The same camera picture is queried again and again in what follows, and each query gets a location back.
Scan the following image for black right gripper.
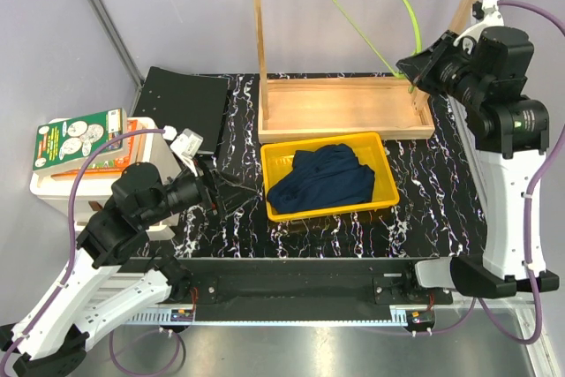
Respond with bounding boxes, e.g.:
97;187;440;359
398;29;488;108

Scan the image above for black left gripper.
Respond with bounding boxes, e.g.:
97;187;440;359
141;153;260;226

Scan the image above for navy blue shorts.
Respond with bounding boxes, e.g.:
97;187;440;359
267;144;375;214

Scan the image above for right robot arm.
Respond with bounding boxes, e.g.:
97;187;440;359
396;26;560;304

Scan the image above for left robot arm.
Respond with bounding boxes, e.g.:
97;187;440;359
1;162;257;376

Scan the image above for yellow plastic tray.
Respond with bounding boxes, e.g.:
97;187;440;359
260;132;400;222

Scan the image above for black foam board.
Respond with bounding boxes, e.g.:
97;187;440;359
133;66;230;155

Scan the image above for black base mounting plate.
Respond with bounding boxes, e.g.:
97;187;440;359
180;258;453;326

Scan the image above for wooden clothes rack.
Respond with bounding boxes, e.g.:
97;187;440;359
252;0;474;144

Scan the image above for green printed cardboard box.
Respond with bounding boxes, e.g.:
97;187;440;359
33;108;139;177

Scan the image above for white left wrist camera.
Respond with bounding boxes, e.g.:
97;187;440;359
162;125;204;175

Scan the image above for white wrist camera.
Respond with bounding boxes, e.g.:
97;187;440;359
453;0;504;47
162;125;204;175

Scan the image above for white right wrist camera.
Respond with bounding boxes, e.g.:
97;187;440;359
453;0;504;47

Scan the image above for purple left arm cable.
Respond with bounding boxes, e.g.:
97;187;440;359
0;128;189;373

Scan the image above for left aluminium frame post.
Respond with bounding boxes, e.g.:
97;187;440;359
87;0;144;88

